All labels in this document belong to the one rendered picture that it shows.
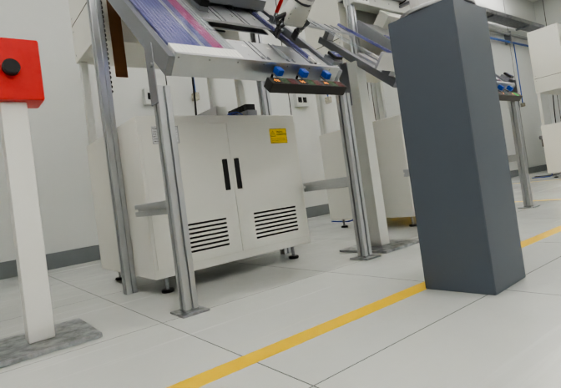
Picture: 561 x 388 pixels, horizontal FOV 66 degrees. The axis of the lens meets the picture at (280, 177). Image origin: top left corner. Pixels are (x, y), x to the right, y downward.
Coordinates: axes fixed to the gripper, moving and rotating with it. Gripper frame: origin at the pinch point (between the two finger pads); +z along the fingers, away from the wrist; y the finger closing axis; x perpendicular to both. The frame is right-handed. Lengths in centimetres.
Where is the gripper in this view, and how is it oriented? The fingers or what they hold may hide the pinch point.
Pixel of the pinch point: (285, 35)
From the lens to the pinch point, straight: 182.6
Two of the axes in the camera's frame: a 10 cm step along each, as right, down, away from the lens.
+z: -4.1, 6.6, 6.3
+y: -7.8, 0.9, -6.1
